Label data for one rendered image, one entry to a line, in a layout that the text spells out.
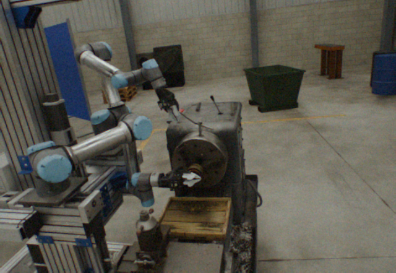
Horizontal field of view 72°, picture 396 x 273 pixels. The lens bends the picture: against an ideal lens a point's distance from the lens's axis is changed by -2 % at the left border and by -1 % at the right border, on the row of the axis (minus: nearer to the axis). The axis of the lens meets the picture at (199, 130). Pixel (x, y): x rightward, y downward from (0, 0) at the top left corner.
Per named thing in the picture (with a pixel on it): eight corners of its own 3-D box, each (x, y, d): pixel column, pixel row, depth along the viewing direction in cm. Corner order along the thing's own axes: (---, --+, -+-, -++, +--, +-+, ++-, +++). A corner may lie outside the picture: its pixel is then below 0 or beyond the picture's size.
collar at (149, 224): (140, 217, 109) (139, 211, 108) (159, 218, 107) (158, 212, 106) (132, 231, 102) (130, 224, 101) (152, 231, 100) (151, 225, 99)
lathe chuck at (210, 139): (176, 177, 174) (175, 130, 163) (226, 182, 168) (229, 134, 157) (172, 185, 166) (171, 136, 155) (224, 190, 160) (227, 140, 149)
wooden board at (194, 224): (170, 202, 163) (169, 196, 161) (231, 203, 155) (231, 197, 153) (152, 237, 135) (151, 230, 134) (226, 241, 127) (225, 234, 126)
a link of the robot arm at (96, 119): (90, 134, 172) (85, 114, 167) (107, 127, 182) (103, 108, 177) (101, 137, 165) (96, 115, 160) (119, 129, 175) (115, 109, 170)
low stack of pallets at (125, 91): (115, 96, 999) (112, 84, 985) (138, 93, 994) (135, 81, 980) (103, 104, 881) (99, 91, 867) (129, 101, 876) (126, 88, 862)
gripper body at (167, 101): (161, 111, 151) (151, 91, 148) (166, 107, 159) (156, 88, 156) (173, 106, 149) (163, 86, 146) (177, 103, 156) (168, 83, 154)
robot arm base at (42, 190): (29, 197, 125) (21, 177, 122) (52, 180, 139) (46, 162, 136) (56, 197, 122) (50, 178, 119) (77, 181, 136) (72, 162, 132)
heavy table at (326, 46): (313, 72, 1017) (314, 44, 985) (325, 71, 1013) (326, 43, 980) (329, 79, 866) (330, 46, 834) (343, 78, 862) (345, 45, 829)
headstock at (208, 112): (189, 147, 239) (183, 103, 226) (245, 145, 228) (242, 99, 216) (169, 182, 184) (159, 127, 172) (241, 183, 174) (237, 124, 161)
